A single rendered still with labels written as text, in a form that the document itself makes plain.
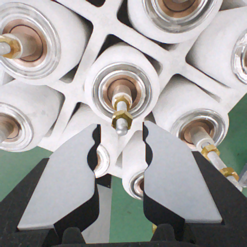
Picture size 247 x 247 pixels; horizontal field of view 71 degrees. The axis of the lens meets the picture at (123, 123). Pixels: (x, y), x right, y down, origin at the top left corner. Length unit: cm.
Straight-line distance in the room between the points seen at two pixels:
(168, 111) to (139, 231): 75
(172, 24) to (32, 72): 16
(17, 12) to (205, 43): 23
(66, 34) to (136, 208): 70
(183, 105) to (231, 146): 44
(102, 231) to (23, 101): 27
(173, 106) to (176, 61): 8
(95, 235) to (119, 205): 40
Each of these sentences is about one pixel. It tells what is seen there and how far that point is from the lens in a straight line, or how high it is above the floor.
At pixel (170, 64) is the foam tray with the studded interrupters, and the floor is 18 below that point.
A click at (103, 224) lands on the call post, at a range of 40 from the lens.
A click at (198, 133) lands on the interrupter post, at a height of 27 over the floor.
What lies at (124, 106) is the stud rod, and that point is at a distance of 17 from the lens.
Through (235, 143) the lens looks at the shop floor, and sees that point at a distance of 67.
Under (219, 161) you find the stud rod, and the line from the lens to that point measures 21.
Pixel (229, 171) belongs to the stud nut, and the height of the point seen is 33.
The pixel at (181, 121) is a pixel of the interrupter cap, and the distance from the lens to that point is 24.
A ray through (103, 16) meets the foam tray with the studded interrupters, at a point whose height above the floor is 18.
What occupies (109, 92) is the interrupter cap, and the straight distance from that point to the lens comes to 22.
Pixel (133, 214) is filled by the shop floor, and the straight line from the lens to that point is 83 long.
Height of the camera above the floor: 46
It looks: 61 degrees down
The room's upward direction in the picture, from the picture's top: 179 degrees clockwise
